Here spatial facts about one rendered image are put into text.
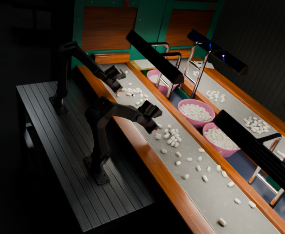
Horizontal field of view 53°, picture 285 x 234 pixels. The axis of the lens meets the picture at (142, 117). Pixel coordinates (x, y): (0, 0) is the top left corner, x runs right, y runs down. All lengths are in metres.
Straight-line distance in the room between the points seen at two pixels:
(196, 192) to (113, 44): 1.33
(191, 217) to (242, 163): 0.67
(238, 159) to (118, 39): 1.25
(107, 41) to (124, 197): 1.26
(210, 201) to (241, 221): 0.17
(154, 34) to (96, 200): 1.51
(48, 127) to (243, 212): 1.17
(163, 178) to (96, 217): 0.38
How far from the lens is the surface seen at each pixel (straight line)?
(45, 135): 1.75
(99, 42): 2.26
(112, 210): 1.43
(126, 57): 2.34
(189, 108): 2.07
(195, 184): 1.55
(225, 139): 1.92
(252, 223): 1.54
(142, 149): 1.59
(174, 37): 2.61
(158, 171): 1.50
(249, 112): 2.32
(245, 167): 1.90
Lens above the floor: 1.84
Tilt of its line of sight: 36 degrees down
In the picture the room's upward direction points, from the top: 14 degrees clockwise
